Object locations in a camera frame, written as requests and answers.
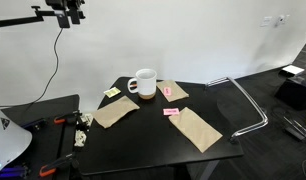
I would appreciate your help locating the metal tripod stand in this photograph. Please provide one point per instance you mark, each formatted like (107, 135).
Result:
(298, 128)

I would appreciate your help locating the white flat box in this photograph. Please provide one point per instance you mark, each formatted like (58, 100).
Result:
(293, 70)

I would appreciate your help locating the large brown paper bag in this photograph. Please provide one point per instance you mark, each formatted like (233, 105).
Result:
(194, 129)

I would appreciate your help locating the chrome tube rail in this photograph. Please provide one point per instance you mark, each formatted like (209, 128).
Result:
(249, 100)

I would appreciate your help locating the white wall outlet plate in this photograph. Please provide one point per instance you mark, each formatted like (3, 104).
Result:
(266, 21)

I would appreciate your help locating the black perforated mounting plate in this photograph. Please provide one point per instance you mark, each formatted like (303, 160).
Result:
(43, 140)

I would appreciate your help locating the pink sticky note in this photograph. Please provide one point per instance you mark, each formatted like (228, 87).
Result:
(171, 111)

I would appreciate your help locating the black box on floor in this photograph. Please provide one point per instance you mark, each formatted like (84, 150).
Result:
(294, 93)

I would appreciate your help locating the white ceramic mug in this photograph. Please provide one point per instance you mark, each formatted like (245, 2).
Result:
(146, 83)

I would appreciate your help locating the white crumpled tape piece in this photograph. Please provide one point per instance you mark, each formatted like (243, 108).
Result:
(87, 119)
(80, 138)

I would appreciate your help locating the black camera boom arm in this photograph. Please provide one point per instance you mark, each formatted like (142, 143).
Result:
(23, 19)

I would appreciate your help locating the brown paper bag, pink label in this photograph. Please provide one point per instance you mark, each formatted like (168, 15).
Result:
(176, 90)

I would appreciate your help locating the yellow-green paper note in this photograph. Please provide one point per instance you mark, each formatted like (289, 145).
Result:
(112, 92)

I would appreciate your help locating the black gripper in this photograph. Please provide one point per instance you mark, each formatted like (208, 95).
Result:
(64, 3)

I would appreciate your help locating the black device with blue light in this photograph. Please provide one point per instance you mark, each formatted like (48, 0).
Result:
(9, 171)

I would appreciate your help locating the plain brown paper bag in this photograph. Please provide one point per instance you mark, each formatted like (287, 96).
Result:
(114, 111)

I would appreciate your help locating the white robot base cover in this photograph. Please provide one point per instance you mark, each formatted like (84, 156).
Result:
(8, 140)

